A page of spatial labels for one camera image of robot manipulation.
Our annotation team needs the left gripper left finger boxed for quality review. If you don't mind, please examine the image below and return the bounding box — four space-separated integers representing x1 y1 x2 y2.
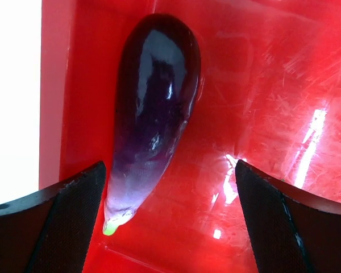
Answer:
0 162 106 272

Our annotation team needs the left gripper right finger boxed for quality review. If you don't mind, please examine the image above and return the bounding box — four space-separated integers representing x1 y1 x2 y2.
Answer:
235 160 341 272

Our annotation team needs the purple eggplant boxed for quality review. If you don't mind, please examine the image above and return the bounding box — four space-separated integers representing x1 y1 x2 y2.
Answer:
103 14 201 235

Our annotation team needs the red plastic tray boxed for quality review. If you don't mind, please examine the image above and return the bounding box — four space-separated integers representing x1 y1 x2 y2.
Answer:
39 1 341 272

